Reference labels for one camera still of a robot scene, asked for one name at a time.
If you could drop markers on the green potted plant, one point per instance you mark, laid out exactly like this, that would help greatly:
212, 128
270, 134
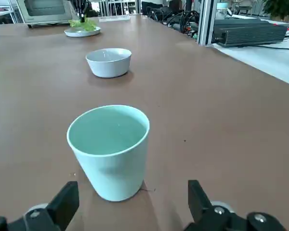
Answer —
281, 8

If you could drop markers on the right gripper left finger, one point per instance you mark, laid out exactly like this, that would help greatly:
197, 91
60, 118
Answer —
60, 204

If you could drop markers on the large grey plate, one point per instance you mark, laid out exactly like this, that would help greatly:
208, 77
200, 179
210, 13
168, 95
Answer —
82, 34

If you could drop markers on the cream toaster oven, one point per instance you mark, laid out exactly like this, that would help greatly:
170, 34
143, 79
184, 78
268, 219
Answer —
45, 18

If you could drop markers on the white side table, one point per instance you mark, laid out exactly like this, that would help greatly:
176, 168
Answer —
267, 62

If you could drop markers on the pale green cup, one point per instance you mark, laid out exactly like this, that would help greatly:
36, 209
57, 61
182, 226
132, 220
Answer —
115, 173

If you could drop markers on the small grey bowl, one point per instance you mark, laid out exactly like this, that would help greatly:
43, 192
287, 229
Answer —
108, 68

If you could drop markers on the jar with green lid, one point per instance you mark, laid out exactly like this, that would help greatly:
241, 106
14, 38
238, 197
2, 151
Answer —
222, 10

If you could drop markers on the aluminium frame post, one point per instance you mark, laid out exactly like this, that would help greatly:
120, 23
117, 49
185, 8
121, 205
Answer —
206, 24

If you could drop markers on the green lettuce leaf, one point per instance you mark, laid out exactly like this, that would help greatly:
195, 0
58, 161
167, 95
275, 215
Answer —
89, 26

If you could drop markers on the clear acrylic rack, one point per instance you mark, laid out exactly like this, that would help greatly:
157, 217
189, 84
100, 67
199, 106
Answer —
114, 18

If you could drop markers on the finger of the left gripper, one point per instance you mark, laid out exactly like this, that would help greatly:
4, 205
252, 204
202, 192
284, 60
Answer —
77, 4
84, 4

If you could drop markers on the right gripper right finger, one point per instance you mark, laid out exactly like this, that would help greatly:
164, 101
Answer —
200, 204

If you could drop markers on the black power supply box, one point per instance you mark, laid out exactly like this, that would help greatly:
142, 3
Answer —
250, 33

